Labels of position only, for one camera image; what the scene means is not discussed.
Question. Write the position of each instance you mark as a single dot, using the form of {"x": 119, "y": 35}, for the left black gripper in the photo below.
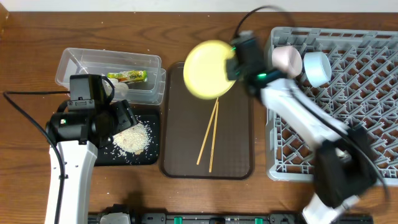
{"x": 123, "y": 116}

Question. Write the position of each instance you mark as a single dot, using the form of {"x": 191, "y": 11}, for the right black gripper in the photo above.
{"x": 234, "y": 73}

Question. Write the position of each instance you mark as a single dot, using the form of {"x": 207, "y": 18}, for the white tissue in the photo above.
{"x": 120, "y": 89}

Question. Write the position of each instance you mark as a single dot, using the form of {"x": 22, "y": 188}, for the yellow plate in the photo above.
{"x": 205, "y": 73}

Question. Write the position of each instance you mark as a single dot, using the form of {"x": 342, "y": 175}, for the pile of white rice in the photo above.
{"x": 134, "y": 141}

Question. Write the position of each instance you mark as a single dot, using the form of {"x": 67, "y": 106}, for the green orange snack wrapper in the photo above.
{"x": 132, "y": 76}

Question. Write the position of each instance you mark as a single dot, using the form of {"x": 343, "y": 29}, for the blue bowl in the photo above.
{"x": 317, "y": 68}

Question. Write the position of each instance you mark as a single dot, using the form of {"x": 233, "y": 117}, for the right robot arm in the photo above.
{"x": 343, "y": 169}

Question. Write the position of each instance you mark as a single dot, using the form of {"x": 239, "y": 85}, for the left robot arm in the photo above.
{"x": 86, "y": 122}

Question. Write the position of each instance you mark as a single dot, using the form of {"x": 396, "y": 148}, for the grey plastic dishwasher rack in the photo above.
{"x": 362, "y": 91}

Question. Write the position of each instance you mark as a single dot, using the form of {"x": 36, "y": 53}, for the black plastic tray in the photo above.
{"x": 148, "y": 114}

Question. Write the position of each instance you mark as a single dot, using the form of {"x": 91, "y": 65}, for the right wooden chopstick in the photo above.
{"x": 213, "y": 138}

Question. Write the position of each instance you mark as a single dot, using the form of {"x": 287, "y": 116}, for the wooden chopstick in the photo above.
{"x": 207, "y": 132}
{"x": 213, "y": 138}

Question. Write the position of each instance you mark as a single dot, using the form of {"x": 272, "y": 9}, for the dark brown serving tray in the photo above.
{"x": 186, "y": 121}

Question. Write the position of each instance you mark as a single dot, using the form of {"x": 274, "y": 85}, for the clear plastic bin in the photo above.
{"x": 76, "y": 61}

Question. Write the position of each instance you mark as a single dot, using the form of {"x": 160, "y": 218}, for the left wooden chopstick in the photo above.
{"x": 207, "y": 132}

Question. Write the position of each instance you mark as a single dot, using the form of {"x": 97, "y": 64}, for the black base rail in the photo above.
{"x": 122, "y": 214}

